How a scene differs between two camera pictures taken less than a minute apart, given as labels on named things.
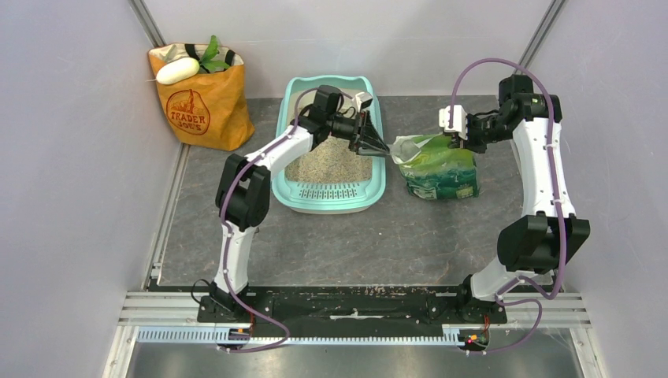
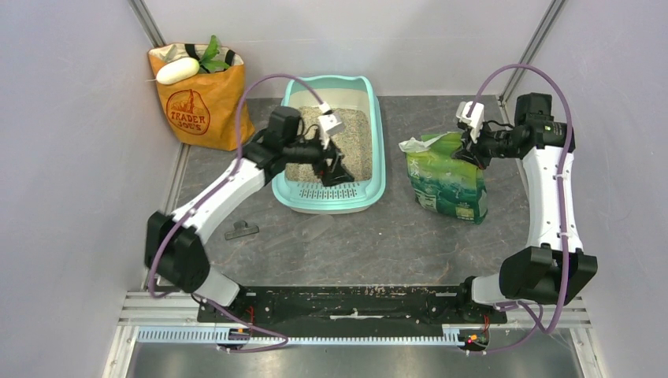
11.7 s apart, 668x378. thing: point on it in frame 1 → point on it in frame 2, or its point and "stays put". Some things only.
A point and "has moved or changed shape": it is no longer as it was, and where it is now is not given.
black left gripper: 365,131 → 332,175
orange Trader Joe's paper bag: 209,109 stays put
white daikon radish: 176,70 stays put
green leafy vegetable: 207,60 stays put
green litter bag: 442,170 has moved or changed shape
